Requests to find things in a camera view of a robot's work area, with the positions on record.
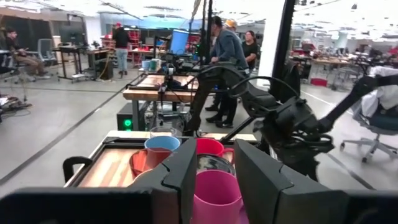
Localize red mug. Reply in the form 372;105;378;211
195;138;236;164

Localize small blue cup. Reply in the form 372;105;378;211
144;135;181;153

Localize person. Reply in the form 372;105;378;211
111;21;131;75
241;30;259;71
205;15;249;124
223;18;239;32
4;27;50;78

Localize office chair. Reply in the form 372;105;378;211
340;93;398;164

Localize tall pink cup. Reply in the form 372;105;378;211
190;169;245;224

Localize blue screen monitor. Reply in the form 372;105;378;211
169;29;190;56

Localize clear glass mug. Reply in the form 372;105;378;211
149;125;178;139

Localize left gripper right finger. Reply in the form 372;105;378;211
234;138;398;224

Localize black white wavy mug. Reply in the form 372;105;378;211
195;154;236;175

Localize black aluminium table frame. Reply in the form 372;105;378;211
62;0;296;190

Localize white cloth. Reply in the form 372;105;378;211
360;65;398;118

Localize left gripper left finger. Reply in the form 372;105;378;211
0;138;198;224

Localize black computer green lights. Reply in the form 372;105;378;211
116;101;147;131

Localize wooden background table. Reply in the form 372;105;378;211
122;73;200;103

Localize red bin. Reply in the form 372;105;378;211
310;77;329;87

